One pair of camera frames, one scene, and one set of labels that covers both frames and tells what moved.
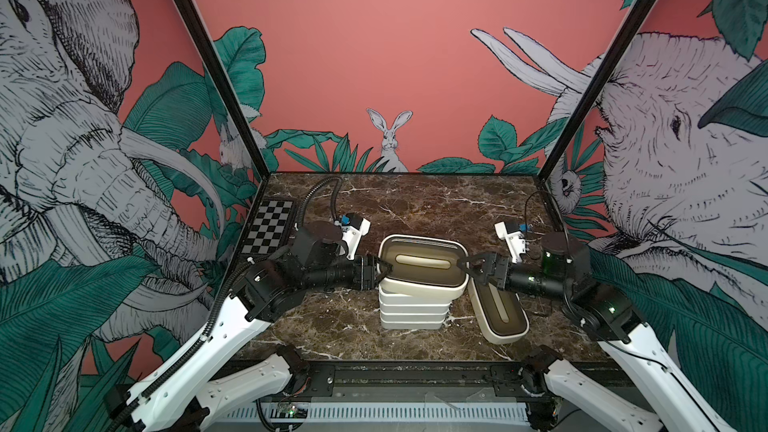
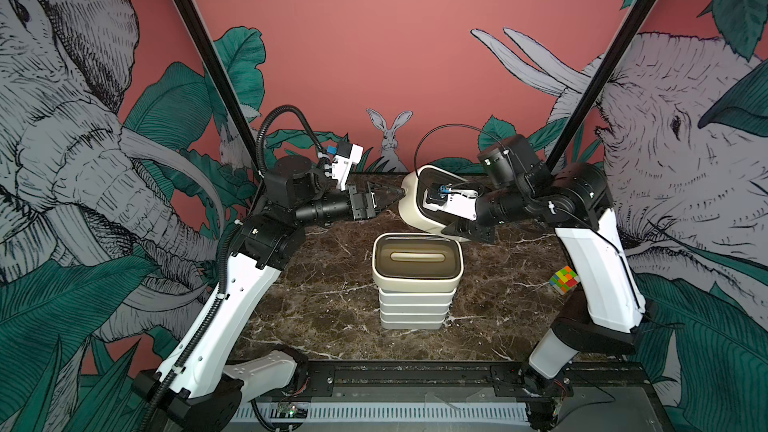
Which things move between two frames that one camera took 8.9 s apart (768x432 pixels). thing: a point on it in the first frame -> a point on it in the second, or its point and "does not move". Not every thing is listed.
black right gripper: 502,272 -> 467,231
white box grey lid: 413,307 does not move
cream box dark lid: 423,266 does not move
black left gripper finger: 382,270 -> 385,197
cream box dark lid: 500,312 -> 414,184
